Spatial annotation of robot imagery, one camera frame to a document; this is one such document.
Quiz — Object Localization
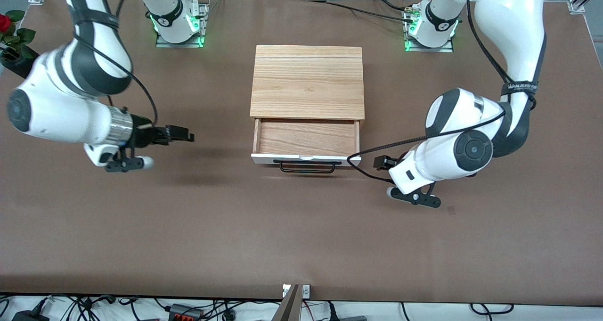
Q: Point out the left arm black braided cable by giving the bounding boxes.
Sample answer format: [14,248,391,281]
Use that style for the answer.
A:
[347,0,538,184]

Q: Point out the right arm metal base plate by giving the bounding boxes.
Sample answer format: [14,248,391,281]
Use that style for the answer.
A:
[155,0,209,49]

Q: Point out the black metal drawer handle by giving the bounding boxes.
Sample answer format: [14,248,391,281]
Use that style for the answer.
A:
[273,159,342,174]

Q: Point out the black box orange connectors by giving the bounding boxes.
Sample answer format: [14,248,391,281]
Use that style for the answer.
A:
[168,304,204,321]

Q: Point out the red rose green leaves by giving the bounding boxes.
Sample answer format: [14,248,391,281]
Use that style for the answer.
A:
[0,10,37,60]

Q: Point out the wooden drawer white front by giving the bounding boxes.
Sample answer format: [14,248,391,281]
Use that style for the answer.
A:
[251,118,362,166]

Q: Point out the black looped floor cable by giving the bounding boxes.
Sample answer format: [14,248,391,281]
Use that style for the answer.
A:
[470,303,515,318]

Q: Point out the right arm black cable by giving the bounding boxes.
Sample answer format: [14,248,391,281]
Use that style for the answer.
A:
[73,0,159,126]

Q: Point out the small metal table bracket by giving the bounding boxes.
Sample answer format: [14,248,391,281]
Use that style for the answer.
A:
[282,284,311,298]

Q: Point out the light wooden cabinet box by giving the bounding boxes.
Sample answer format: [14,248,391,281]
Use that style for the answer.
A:
[250,44,366,121]

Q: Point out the black cable across table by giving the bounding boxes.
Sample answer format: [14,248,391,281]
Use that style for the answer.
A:
[304,0,416,24]

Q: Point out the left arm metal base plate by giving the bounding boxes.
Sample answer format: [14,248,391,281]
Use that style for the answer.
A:
[403,3,455,53]

